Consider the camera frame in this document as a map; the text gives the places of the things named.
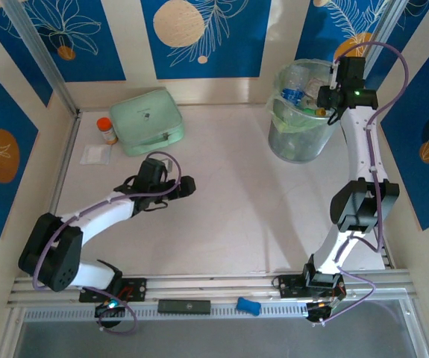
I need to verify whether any clear bottle blue label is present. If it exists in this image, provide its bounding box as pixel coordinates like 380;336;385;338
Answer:
281;87;307;107

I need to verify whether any green plastic bin liner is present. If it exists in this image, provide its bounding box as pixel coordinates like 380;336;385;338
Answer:
265;58;340;134

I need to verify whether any silver mesh waste bin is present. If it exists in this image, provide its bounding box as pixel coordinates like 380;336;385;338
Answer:
267;58;344;164

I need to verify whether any white plastic packet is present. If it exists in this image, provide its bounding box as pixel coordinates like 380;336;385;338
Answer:
79;143;113;166

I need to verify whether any mint green zip pouch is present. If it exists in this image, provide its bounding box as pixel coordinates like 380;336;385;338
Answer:
108;88;185;157

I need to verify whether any orange cap spice jar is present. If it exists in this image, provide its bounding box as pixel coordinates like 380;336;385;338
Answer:
96;116;119;145

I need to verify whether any black flat bar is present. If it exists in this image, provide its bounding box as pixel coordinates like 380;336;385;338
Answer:
157;299;212;315

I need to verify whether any blue bone shaped object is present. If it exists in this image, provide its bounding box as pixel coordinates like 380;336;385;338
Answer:
236;297;262;314

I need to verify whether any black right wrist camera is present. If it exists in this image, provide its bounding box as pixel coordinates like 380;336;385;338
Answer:
317;84;345;113

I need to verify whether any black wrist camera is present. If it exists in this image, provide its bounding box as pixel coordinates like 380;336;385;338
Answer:
317;84;345;113
176;175;197;198

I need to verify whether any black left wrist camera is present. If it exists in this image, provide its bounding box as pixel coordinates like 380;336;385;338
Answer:
176;175;197;198

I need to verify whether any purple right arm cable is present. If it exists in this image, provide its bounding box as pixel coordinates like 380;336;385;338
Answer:
309;40;411;328

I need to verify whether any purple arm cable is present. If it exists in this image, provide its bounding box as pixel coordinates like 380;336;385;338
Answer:
309;40;411;328
31;151;184;336

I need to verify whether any aluminium frame post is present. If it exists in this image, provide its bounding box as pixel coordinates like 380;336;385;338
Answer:
1;0;81;116
354;0;411;89

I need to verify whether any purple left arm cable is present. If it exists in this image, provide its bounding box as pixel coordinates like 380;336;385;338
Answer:
31;151;184;336

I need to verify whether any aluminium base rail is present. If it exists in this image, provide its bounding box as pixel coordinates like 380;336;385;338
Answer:
7;268;413;307

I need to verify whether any left base wire connector bundle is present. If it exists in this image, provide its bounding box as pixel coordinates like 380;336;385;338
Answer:
94;286;133;318

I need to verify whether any base wire connector bundle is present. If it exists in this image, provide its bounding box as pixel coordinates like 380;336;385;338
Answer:
305;283;349;322
94;286;133;318

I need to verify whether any grey slotted cable duct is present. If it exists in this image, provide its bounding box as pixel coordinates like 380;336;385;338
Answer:
23;301;405;322

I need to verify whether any right base wire connector bundle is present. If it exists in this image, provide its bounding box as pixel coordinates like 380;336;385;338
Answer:
305;283;349;322

